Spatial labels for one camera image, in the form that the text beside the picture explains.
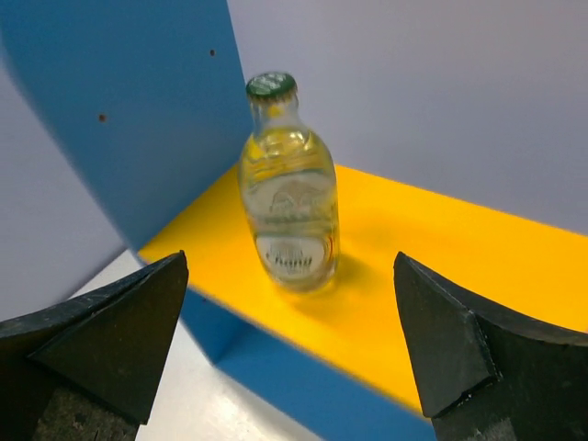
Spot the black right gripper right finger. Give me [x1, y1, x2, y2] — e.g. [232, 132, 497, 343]
[393, 253, 587, 440]

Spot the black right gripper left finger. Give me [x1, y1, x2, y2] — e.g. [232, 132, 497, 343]
[1, 252, 188, 440]

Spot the clear chang glass bottle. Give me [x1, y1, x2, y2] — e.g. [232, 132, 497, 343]
[238, 71, 340, 291]

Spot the blue and yellow shelf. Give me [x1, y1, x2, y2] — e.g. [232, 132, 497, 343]
[1, 1, 587, 440]

